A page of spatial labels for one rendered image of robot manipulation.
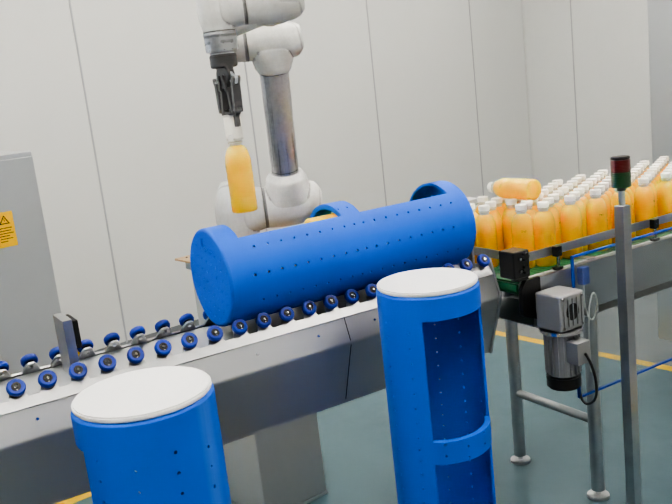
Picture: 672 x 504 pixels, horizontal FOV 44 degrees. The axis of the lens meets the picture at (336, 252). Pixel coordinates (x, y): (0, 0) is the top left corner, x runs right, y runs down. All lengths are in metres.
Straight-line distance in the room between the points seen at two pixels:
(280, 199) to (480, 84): 4.50
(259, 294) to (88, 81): 3.11
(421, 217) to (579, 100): 5.05
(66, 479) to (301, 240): 0.88
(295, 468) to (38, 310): 1.30
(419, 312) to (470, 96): 5.17
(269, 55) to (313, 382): 1.10
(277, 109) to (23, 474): 1.46
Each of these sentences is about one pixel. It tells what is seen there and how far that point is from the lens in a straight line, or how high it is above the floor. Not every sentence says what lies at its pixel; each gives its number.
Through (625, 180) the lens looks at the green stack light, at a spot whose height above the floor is 1.18.
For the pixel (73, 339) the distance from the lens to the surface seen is 2.24.
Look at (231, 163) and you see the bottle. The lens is 2.34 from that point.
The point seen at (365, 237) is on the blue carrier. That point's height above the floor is 1.14.
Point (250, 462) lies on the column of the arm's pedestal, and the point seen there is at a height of 0.23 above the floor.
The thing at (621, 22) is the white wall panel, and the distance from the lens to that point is 7.30.
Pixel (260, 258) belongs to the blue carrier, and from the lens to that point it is 2.30.
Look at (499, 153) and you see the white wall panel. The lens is 7.54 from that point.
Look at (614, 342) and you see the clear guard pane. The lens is 3.08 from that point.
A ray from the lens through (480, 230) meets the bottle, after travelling 2.92.
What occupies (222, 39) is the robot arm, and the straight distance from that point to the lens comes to 2.33.
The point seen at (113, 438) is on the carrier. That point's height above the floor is 1.00.
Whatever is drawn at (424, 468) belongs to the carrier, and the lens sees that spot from 2.36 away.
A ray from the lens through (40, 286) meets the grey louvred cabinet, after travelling 3.77.
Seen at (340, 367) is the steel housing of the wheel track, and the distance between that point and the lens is 2.52.
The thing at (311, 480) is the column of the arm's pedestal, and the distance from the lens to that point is 3.38.
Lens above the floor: 1.60
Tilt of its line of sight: 12 degrees down
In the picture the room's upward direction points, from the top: 6 degrees counter-clockwise
